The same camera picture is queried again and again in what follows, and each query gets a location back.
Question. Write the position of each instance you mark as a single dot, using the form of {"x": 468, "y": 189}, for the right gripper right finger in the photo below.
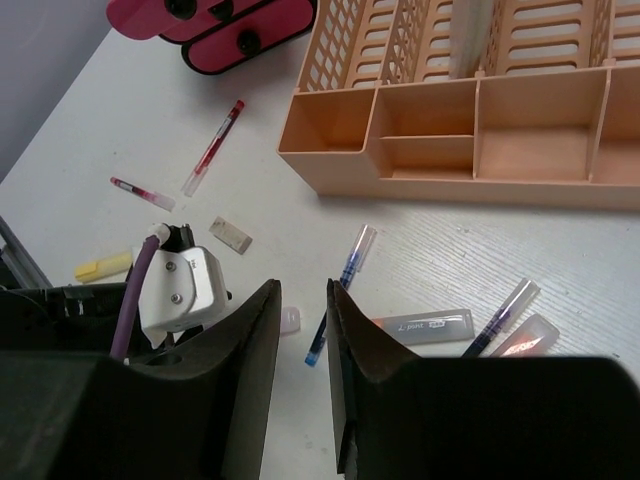
{"x": 397, "y": 415}

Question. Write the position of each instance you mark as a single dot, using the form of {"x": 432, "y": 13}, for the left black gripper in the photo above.
{"x": 63, "y": 327}

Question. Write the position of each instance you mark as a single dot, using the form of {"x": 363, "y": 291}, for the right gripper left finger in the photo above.
{"x": 196, "y": 411}

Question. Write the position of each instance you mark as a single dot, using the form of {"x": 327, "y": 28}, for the dark purple gel pen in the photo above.
{"x": 506, "y": 315}

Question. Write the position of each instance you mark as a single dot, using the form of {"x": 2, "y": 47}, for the yellow orange highlighter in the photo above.
{"x": 534, "y": 337}

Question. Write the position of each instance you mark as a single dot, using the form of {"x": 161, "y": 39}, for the black pink drawer unit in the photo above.
{"x": 214, "y": 36}

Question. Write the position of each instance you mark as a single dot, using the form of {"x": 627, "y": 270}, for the flat red gel pen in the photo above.
{"x": 162, "y": 201}

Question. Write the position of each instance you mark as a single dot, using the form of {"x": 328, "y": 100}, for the grey eraser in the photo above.
{"x": 230, "y": 235}

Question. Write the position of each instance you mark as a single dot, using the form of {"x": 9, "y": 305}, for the blue gel pen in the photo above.
{"x": 353, "y": 264}

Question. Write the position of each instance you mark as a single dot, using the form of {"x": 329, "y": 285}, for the upright red gel pen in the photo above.
{"x": 198, "y": 173}

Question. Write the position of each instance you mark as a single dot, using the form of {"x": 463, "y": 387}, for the orange plastic file organizer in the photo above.
{"x": 550, "y": 117}

